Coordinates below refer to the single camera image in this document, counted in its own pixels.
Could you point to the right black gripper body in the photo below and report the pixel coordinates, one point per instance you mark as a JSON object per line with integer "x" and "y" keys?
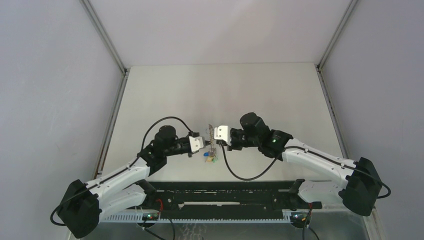
{"x": 236, "y": 140}

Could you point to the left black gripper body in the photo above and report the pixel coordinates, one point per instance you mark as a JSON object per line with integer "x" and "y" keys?
{"x": 189, "y": 154}

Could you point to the large metal keyring yellow handle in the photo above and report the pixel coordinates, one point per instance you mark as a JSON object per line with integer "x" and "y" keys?
{"x": 212, "y": 147}

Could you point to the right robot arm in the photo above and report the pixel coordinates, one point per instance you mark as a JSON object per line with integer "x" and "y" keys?
{"x": 354, "y": 183}

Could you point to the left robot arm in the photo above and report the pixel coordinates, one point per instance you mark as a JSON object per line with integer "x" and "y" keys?
{"x": 85, "y": 204}

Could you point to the left circuit board green led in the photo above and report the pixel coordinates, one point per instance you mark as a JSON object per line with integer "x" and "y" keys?
{"x": 150, "y": 217}

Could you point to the circuit board green led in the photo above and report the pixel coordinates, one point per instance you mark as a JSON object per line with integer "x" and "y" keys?
{"x": 150, "y": 217}
{"x": 299, "y": 217}

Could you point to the right circuit board green led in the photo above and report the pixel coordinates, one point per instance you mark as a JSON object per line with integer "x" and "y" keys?
{"x": 299, "y": 217}

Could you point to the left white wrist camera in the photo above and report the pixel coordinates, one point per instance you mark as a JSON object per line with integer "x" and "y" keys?
{"x": 196, "y": 143}

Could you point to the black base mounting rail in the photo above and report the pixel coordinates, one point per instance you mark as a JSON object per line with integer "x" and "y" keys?
{"x": 223, "y": 199}

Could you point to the white slotted cable duct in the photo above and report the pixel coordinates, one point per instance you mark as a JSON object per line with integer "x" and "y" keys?
{"x": 136, "y": 217}

